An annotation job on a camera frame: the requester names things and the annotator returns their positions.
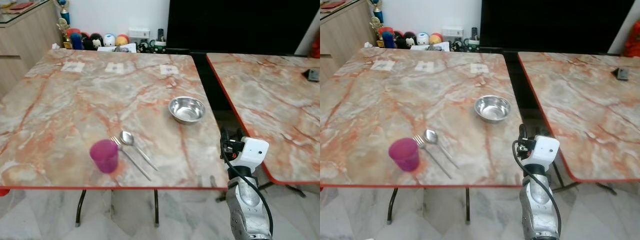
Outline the silver metal spoon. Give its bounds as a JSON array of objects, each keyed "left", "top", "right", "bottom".
[
  {"left": 424, "top": 129, "right": 460, "bottom": 169},
  {"left": 120, "top": 130, "right": 159, "bottom": 172}
]

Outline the blue trophy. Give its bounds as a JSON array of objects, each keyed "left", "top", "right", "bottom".
[
  {"left": 57, "top": 0, "right": 71, "bottom": 26},
  {"left": 370, "top": 0, "right": 385, "bottom": 24}
]

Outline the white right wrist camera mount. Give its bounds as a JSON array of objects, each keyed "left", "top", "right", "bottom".
[
  {"left": 525, "top": 134, "right": 561, "bottom": 174},
  {"left": 231, "top": 137, "right": 270, "bottom": 174}
]

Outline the marble table with paper labels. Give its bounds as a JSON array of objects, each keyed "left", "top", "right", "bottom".
[
  {"left": 0, "top": 48, "right": 230, "bottom": 227},
  {"left": 320, "top": 47, "right": 525, "bottom": 225}
]

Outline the red and blue toy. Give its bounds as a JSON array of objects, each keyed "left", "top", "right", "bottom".
[
  {"left": 378, "top": 26, "right": 396, "bottom": 49},
  {"left": 66, "top": 28, "right": 84, "bottom": 50}
]

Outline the stainless steel bowl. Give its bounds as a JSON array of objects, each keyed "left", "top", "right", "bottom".
[
  {"left": 474, "top": 95, "right": 512, "bottom": 124},
  {"left": 168, "top": 96, "right": 207, "bottom": 125}
]

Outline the black plush toy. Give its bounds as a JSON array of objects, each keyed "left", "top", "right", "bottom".
[
  {"left": 82, "top": 32, "right": 105, "bottom": 51},
  {"left": 394, "top": 31, "right": 418, "bottom": 50}
]

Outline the wooden cabinet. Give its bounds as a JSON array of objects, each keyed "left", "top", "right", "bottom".
[
  {"left": 0, "top": 0, "right": 64, "bottom": 97},
  {"left": 320, "top": 0, "right": 377, "bottom": 82}
]

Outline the pink plastic cup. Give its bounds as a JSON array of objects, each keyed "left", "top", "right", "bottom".
[
  {"left": 89, "top": 139, "right": 120, "bottom": 174},
  {"left": 388, "top": 138, "right": 420, "bottom": 173}
]

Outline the gold trophy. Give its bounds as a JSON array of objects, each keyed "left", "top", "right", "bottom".
[
  {"left": 369, "top": 16, "right": 386, "bottom": 49},
  {"left": 55, "top": 17, "right": 74, "bottom": 50}
]

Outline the marble table with black device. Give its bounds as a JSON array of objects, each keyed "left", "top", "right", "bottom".
[
  {"left": 205, "top": 52, "right": 321, "bottom": 199},
  {"left": 517, "top": 51, "right": 640, "bottom": 196}
]

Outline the silver metal fork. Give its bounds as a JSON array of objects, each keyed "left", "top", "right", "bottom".
[
  {"left": 110, "top": 135, "right": 152, "bottom": 182},
  {"left": 413, "top": 134, "right": 453, "bottom": 180}
]

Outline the white wall socket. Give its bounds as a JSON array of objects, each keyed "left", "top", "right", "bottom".
[
  {"left": 128, "top": 27, "right": 151, "bottom": 42},
  {"left": 442, "top": 26, "right": 464, "bottom": 41}
]

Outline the large black screen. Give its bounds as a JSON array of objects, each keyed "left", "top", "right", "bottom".
[{"left": 480, "top": 0, "right": 636, "bottom": 55}]

